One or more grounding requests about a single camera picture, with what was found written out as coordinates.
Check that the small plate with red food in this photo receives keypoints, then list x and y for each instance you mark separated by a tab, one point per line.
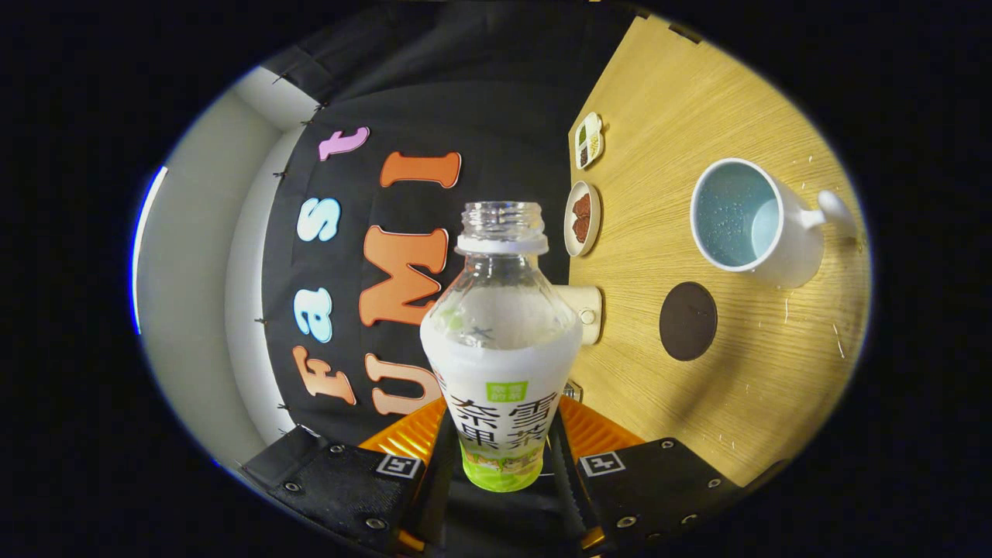
581	218

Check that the dark brown round coaster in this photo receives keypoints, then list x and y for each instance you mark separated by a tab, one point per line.
688	322

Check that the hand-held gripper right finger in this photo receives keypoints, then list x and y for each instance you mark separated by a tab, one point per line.
570	488

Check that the clear juice bottle white label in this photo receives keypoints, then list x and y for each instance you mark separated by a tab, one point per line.
500	349

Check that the black backdrop cloth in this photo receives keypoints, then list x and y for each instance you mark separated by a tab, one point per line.
504	116

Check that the wooden table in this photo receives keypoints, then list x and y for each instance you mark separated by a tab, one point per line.
775	372

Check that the white three-compartment condiment dish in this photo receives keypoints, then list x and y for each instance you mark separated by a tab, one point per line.
590	141

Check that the white cup blue inside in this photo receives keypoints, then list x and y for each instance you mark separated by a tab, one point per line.
790	248

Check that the white toaster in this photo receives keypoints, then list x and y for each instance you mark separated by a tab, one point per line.
589	302

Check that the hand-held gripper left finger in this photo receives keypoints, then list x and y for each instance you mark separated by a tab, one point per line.
434	496

